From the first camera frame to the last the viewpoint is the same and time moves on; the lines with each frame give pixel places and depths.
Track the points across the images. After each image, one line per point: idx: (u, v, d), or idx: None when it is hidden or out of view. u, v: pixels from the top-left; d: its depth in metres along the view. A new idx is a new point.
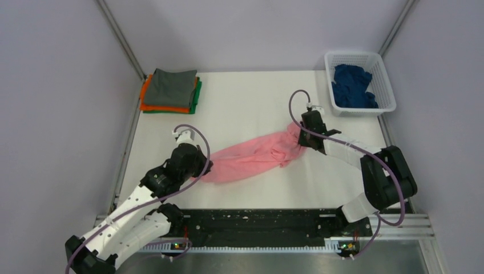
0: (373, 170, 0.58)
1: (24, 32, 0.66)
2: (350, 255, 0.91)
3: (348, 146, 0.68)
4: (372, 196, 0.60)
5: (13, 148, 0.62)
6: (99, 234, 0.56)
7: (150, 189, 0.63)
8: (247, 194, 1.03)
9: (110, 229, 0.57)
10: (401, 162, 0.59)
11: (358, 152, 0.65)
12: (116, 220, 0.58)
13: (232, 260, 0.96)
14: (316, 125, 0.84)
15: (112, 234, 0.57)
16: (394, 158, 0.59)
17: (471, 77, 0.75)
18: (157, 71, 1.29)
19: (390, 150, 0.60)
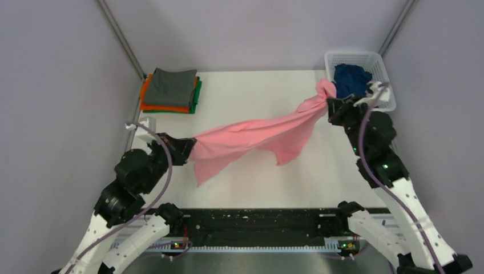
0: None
1: (24, 32, 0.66)
2: (349, 254, 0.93)
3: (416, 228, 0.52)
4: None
5: (14, 149, 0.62)
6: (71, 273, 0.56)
7: (105, 217, 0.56)
8: (247, 194, 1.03)
9: (77, 267, 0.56)
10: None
11: (428, 254, 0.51)
12: (80, 258, 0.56)
13: (232, 260, 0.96)
14: (381, 146, 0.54)
15: (83, 270, 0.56)
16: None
17: (470, 77, 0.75)
18: (157, 70, 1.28)
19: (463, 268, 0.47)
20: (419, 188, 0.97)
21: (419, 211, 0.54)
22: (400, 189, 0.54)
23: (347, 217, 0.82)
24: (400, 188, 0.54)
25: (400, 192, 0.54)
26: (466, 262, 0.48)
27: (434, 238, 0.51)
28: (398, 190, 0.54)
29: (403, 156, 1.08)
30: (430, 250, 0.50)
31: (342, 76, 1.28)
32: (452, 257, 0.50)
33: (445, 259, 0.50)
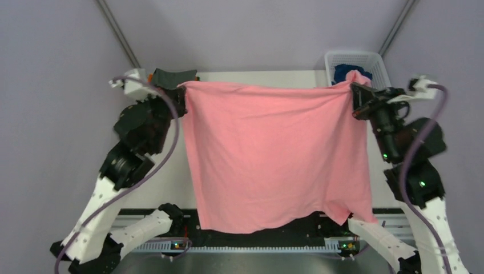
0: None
1: (24, 33, 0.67)
2: (350, 255, 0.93)
3: (439, 251, 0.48)
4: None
5: (15, 147, 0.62)
6: (75, 241, 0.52)
7: (112, 179, 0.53)
8: None
9: (82, 235, 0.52)
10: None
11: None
12: (84, 225, 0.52)
13: (232, 260, 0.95)
14: (419, 161, 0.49)
15: (88, 239, 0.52)
16: None
17: (470, 77, 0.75)
18: (157, 70, 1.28)
19: None
20: None
21: (446, 234, 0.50)
22: (432, 211, 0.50)
23: (349, 219, 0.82)
24: (431, 210, 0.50)
25: (430, 213, 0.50)
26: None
27: (454, 262, 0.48)
28: (430, 212, 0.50)
29: None
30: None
31: (342, 76, 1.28)
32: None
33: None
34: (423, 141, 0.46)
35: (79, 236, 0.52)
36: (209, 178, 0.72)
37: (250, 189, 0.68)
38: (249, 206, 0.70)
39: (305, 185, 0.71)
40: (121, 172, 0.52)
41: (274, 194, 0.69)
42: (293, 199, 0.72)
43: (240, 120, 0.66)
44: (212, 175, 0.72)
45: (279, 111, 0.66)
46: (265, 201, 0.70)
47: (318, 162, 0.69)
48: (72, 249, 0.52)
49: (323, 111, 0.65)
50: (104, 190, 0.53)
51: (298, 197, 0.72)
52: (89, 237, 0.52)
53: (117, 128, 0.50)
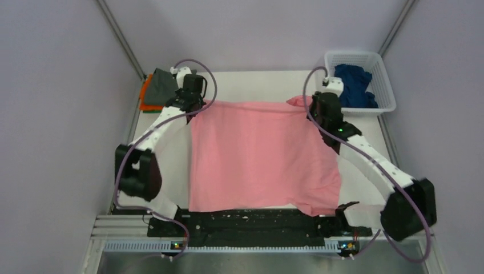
0: (400, 206, 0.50)
1: (23, 33, 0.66)
2: (349, 254, 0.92)
3: (372, 163, 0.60)
4: (392, 225, 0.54)
5: (14, 148, 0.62)
6: (145, 139, 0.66)
7: (176, 108, 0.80)
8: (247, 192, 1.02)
9: (154, 133, 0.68)
10: (432, 197, 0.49)
11: (388, 181, 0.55)
12: (158, 127, 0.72)
13: (232, 259, 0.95)
14: (332, 117, 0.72)
15: (157, 137, 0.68)
16: (424, 192, 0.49)
17: (471, 77, 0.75)
18: (157, 70, 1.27)
19: (422, 187, 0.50)
20: None
21: (374, 153, 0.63)
22: (357, 140, 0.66)
23: (343, 212, 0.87)
24: (354, 140, 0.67)
25: (354, 142, 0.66)
26: (427, 185, 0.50)
27: (391, 169, 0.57)
28: (354, 141, 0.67)
29: (403, 156, 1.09)
30: (387, 176, 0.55)
31: (342, 76, 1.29)
32: (410, 180, 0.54)
33: (403, 181, 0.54)
34: (319, 100, 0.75)
35: (150, 135, 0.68)
36: (213, 168, 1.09)
37: (249, 172, 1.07)
38: (249, 186, 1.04)
39: (286, 169, 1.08)
40: (185, 106, 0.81)
41: (267, 174, 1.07)
42: (279, 181, 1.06)
43: (239, 117, 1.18)
44: (218, 165, 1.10)
45: (259, 123, 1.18)
46: (259, 180, 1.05)
47: (290, 153, 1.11)
48: (143, 143, 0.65)
49: (286, 121, 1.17)
50: (171, 112, 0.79)
51: (283, 179, 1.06)
52: (158, 135, 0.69)
53: (185, 95, 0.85)
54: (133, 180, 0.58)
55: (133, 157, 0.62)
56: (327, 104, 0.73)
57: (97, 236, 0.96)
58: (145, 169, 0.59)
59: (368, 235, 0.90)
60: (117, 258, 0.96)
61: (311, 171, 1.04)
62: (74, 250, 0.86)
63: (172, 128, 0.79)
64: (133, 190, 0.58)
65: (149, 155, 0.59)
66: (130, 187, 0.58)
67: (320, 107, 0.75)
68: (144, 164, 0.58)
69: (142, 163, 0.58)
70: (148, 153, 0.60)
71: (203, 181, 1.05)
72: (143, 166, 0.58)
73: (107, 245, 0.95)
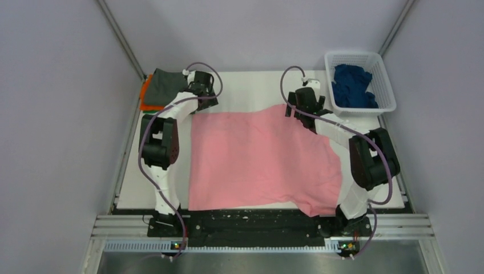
0: (361, 150, 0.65)
1: (23, 34, 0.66)
2: (350, 255, 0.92)
3: (338, 126, 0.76)
4: (361, 176, 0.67)
5: (13, 149, 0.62)
6: (167, 111, 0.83)
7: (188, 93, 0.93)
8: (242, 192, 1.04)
9: (174, 108, 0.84)
10: (387, 142, 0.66)
11: (348, 133, 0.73)
12: (177, 104, 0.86)
13: (232, 260, 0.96)
14: (309, 104, 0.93)
15: (176, 110, 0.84)
16: (380, 138, 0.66)
17: (471, 78, 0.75)
18: (157, 70, 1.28)
19: (377, 132, 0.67)
20: (421, 188, 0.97)
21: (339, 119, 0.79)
22: (327, 115, 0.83)
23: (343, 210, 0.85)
24: (327, 115, 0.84)
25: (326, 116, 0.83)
26: (379, 129, 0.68)
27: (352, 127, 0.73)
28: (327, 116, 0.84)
29: (404, 156, 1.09)
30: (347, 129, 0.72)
31: (342, 76, 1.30)
32: (366, 131, 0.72)
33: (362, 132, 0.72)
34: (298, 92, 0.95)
35: (170, 108, 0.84)
36: (214, 166, 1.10)
37: (249, 170, 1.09)
38: (249, 184, 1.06)
39: (287, 168, 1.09)
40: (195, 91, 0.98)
41: (267, 172, 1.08)
42: (279, 178, 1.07)
43: (236, 120, 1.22)
44: (219, 163, 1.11)
45: (258, 124, 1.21)
46: (260, 178, 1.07)
47: (290, 154, 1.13)
48: (166, 113, 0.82)
49: (289, 123, 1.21)
50: (186, 95, 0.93)
51: (283, 177, 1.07)
52: (177, 109, 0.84)
53: (194, 85, 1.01)
54: (156, 147, 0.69)
55: (155, 127, 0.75)
56: (304, 92, 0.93)
57: (97, 236, 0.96)
58: (169, 135, 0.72)
59: (366, 234, 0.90)
60: (118, 258, 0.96)
61: (310, 170, 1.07)
62: (74, 250, 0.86)
63: (186, 108, 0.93)
64: (156, 155, 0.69)
65: (171, 122, 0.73)
66: (154, 153, 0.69)
67: (298, 96, 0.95)
68: (168, 126, 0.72)
69: (165, 128, 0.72)
70: (169, 120, 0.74)
71: (204, 178, 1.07)
72: (166, 132, 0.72)
73: (107, 245, 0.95)
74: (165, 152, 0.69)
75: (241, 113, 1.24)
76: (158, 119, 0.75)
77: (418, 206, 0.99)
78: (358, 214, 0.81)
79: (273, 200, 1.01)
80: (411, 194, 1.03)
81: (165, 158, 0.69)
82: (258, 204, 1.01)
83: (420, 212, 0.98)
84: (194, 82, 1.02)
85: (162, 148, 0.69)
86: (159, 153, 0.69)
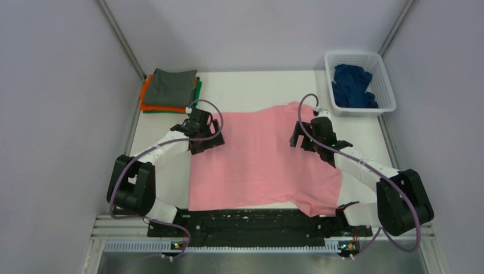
0: (389, 195, 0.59)
1: (22, 33, 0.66)
2: (350, 255, 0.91)
3: (362, 165, 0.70)
4: (387, 221, 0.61)
5: (13, 149, 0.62)
6: (148, 153, 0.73)
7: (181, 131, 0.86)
8: (241, 192, 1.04)
9: (157, 150, 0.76)
10: (419, 185, 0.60)
11: (374, 174, 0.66)
12: (161, 145, 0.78)
13: (232, 260, 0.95)
14: (326, 135, 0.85)
15: (160, 153, 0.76)
16: (412, 182, 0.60)
17: (471, 78, 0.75)
18: (157, 70, 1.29)
19: (407, 174, 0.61)
20: None
21: (364, 156, 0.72)
22: (348, 149, 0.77)
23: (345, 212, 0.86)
24: (347, 149, 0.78)
25: (348, 150, 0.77)
26: (410, 172, 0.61)
27: (378, 166, 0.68)
28: (347, 149, 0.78)
29: (404, 156, 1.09)
30: (374, 171, 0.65)
31: (342, 76, 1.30)
32: (396, 172, 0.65)
33: (390, 173, 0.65)
34: (314, 121, 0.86)
35: (153, 150, 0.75)
36: (216, 166, 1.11)
37: (250, 170, 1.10)
38: (249, 184, 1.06)
39: (287, 168, 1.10)
40: (189, 132, 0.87)
41: (267, 173, 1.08)
42: (279, 178, 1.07)
43: (234, 120, 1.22)
44: (220, 163, 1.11)
45: (255, 124, 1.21)
46: (261, 178, 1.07)
47: (289, 154, 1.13)
48: (146, 156, 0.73)
49: (290, 123, 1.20)
50: (176, 135, 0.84)
51: (283, 177, 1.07)
52: (160, 151, 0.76)
53: (189, 124, 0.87)
54: (125, 194, 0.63)
55: (132, 168, 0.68)
56: (321, 124, 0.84)
57: (97, 236, 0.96)
58: (142, 183, 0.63)
59: (368, 235, 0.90)
60: (118, 258, 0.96)
61: (311, 170, 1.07)
62: (74, 250, 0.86)
63: (173, 149, 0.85)
64: (124, 202, 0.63)
65: (148, 168, 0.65)
66: (121, 201, 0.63)
67: (314, 126, 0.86)
68: (141, 177, 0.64)
69: (140, 175, 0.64)
70: (146, 165, 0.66)
71: (205, 178, 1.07)
72: (141, 179, 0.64)
73: (107, 245, 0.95)
74: (136, 202, 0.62)
75: (242, 112, 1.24)
76: (136, 162, 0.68)
77: None
78: (360, 223, 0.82)
79: (274, 200, 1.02)
80: None
81: (134, 209, 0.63)
82: (258, 204, 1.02)
83: None
84: (189, 120, 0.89)
85: (131, 197, 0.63)
86: (130, 202, 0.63)
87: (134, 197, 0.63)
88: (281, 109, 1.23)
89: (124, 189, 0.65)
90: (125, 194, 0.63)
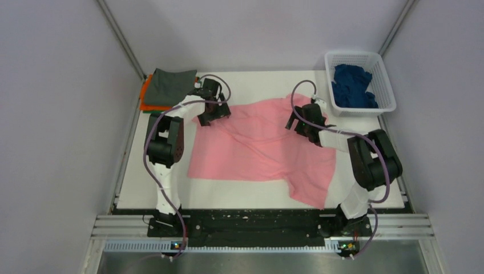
0: (360, 149, 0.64)
1: (22, 34, 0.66)
2: (350, 255, 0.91)
3: (339, 133, 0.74)
4: (361, 174, 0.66)
5: (13, 149, 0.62)
6: (174, 111, 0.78)
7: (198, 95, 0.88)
8: (243, 174, 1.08)
9: (182, 109, 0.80)
10: (387, 141, 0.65)
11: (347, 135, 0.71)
12: (185, 105, 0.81)
13: (232, 260, 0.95)
14: (315, 119, 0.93)
15: (183, 112, 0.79)
16: (379, 139, 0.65)
17: (470, 78, 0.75)
18: (157, 70, 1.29)
19: (376, 132, 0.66)
20: (421, 188, 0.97)
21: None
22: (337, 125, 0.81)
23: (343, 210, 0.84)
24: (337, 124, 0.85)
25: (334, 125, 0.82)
26: (379, 131, 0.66)
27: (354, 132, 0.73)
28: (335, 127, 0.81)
29: (403, 156, 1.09)
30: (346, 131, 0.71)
31: (342, 76, 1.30)
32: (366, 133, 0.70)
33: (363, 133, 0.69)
34: (305, 107, 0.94)
35: (178, 109, 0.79)
36: (216, 148, 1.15)
37: (248, 153, 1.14)
38: (251, 165, 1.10)
39: (286, 150, 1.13)
40: (204, 95, 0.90)
41: (268, 155, 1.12)
42: (275, 159, 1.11)
43: (236, 108, 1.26)
44: (220, 144, 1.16)
45: (257, 111, 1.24)
46: (258, 158, 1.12)
47: (287, 140, 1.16)
48: (174, 113, 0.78)
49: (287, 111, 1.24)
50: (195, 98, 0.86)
51: (282, 160, 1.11)
52: (184, 110, 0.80)
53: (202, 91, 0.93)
54: (161, 145, 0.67)
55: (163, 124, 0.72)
56: (310, 109, 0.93)
57: (97, 236, 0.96)
58: (174, 135, 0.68)
59: (367, 234, 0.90)
60: (118, 257, 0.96)
61: (306, 155, 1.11)
62: (74, 250, 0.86)
63: (194, 110, 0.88)
64: (161, 152, 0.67)
65: (178, 120, 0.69)
66: (158, 150, 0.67)
67: (305, 112, 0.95)
68: (173, 129, 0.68)
69: (172, 127, 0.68)
70: (176, 118, 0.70)
71: (206, 157, 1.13)
72: (173, 131, 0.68)
73: (107, 246, 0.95)
74: (169, 150, 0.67)
75: (242, 103, 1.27)
76: (165, 117, 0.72)
77: (418, 206, 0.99)
78: (357, 214, 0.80)
79: (269, 178, 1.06)
80: (411, 194, 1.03)
81: (170, 156, 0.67)
82: (254, 180, 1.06)
83: (420, 212, 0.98)
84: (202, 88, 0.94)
85: (167, 146, 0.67)
86: (165, 151, 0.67)
87: (169, 145, 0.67)
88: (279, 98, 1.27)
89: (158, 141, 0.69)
90: (158, 144, 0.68)
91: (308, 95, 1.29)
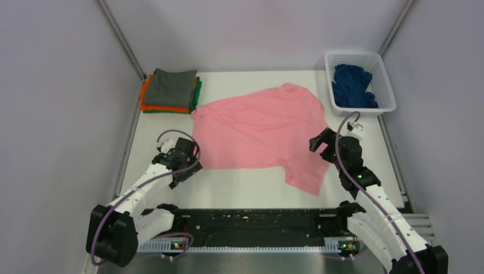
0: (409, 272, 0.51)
1: (22, 32, 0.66)
2: (350, 254, 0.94)
3: (388, 220, 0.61)
4: None
5: (13, 148, 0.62)
6: (126, 200, 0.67)
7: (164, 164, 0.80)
8: (244, 163, 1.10)
9: (136, 193, 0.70)
10: (444, 266, 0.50)
11: (400, 241, 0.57)
12: (140, 188, 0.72)
13: (232, 259, 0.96)
14: (353, 161, 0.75)
15: (138, 198, 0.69)
16: (438, 261, 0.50)
17: (471, 77, 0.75)
18: (157, 70, 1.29)
19: (435, 252, 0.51)
20: (422, 188, 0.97)
21: (391, 208, 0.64)
22: (374, 192, 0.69)
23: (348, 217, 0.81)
24: (373, 189, 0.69)
25: (373, 193, 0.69)
26: (442, 254, 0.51)
27: (406, 229, 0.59)
28: (372, 190, 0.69)
29: (404, 157, 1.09)
30: (400, 237, 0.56)
31: (342, 76, 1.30)
32: (424, 246, 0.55)
33: (417, 246, 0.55)
34: (342, 144, 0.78)
35: (131, 195, 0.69)
36: (217, 139, 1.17)
37: (249, 141, 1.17)
38: (252, 154, 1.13)
39: (285, 140, 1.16)
40: (171, 164, 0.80)
41: (269, 143, 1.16)
42: (273, 147, 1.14)
43: (234, 100, 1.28)
44: (219, 133, 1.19)
45: (255, 103, 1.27)
46: (255, 146, 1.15)
47: (285, 129, 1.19)
48: (123, 204, 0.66)
49: (283, 104, 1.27)
50: (157, 169, 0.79)
51: (281, 149, 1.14)
52: (140, 195, 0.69)
53: (174, 154, 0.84)
54: (104, 243, 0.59)
55: (112, 217, 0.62)
56: (350, 148, 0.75)
57: None
58: (120, 237, 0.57)
59: None
60: None
61: (302, 144, 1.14)
62: (74, 250, 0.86)
63: (157, 186, 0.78)
64: (103, 252, 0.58)
65: (125, 221, 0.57)
66: (99, 250, 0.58)
67: (341, 149, 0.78)
68: (116, 230, 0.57)
69: (117, 229, 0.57)
70: (124, 216, 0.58)
71: (207, 147, 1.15)
72: (117, 234, 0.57)
73: None
74: (113, 255, 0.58)
75: (240, 96, 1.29)
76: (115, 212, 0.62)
77: (418, 205, 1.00)
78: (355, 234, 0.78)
79: (266, 165, 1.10)
80: (411, 194, 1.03)
81: (116, 259, 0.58)
82: (251, 167, 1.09)
83: (419, 212, 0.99)
84: (175, 149, 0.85)
85: (110, 246, 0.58)
86: (110, 254, 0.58)
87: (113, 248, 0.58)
88: (276, 90, 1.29)
89: (103, 237, 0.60)
90: (102, 248, 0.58)
91: (303, 86, 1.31)
